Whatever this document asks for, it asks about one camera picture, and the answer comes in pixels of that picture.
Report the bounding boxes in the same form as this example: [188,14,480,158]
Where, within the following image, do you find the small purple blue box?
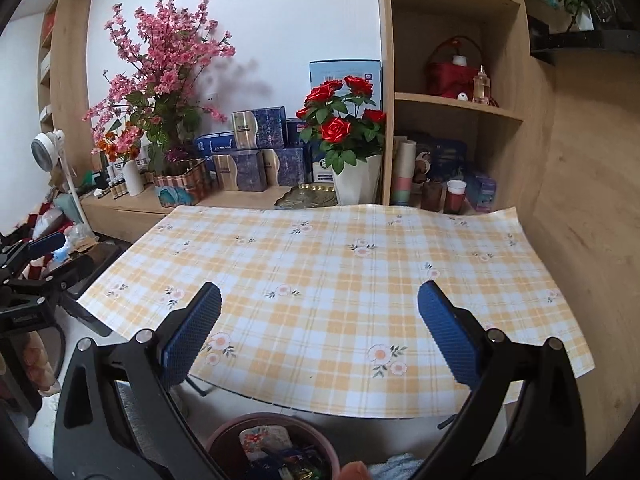
[467,170,498,212]

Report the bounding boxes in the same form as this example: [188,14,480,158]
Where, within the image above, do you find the red plastic cup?
[445,180,468,215]

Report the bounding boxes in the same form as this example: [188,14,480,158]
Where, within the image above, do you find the clear plastic bag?
[62,222,98,253]

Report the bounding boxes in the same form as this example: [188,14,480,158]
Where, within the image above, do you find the brown round bin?
[205,412,341,480]

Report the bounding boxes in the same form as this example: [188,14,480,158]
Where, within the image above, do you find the flat blue box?
[195,132,236,156]

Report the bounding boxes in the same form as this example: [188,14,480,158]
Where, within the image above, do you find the black wall shelf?
[527,15,640,66]

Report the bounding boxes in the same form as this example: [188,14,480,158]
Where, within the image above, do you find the blue gold gift box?
[263,149,307,187]
[232,107,287,151]
[212,151,266,192]

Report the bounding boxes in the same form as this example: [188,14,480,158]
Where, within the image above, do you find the dark blue picture box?
[412,132,468,186]

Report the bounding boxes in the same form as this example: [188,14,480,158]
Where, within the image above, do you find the clear perfume bottle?
[472,65,491,105]

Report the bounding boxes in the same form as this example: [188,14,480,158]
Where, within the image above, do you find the red white checked cloth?
[15,200,66,241]

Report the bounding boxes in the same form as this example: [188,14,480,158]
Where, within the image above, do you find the brass decorative tray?
[274,183,338,209]

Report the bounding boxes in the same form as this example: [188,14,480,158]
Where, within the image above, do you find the dark glass cup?
[421,180,446,212]

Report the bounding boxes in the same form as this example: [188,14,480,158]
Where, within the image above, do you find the large light blue box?
[308,59,383,111]

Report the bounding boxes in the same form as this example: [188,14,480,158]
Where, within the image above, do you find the floral printed packet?
[239,425,293,461]

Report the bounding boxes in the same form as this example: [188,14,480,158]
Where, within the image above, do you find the wooden fence planter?
[152,157,211,206]

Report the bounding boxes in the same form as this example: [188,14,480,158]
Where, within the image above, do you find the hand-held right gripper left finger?
[52,281,223,480]

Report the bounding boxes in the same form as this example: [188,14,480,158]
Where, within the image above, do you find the row of small bottles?
[95,175,127,202]

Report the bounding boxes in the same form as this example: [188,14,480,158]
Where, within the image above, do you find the small blue white box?
[312,157,336,184]

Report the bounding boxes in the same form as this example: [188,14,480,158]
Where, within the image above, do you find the teal decorative piece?
[155,185,193,207]

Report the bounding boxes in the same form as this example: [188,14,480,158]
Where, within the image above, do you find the wooden shelf unit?
[37,0,558,246]

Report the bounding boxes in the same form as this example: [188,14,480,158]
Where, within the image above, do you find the person's left hand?
[22,332,63,395]

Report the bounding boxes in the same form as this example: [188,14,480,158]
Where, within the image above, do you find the orange flowers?
[91,125,143,163]

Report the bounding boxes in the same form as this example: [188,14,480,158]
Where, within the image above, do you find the white bottle vase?
[122,160,145,197]

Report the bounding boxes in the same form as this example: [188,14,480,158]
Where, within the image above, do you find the white flower pot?
[331,154,383,206]

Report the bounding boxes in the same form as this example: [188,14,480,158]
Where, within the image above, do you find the pink blossom plant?
[82,0,236,176]

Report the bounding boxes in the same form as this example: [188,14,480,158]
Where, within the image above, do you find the stack of pastel paper cups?
[390,139,417,206]

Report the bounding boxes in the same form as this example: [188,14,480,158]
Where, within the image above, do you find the white clip fan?
[31,129,90,231]

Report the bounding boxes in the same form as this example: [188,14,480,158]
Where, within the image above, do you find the yellow checked floral tablecloth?
[76,204,596,418]

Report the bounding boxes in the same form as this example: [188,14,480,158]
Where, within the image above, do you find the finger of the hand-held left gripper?
[0,274,69,307]
[0,231,68,283]

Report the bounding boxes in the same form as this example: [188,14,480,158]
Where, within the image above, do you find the red basket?
[425,36,493,101]

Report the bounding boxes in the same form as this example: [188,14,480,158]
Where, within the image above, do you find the dark blue gift box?
[286,117,313,150]

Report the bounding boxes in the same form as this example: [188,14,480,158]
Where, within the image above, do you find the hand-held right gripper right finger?
[417,281,587,480]

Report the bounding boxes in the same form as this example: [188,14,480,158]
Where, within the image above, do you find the red rose plant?
[295,75,388,176]

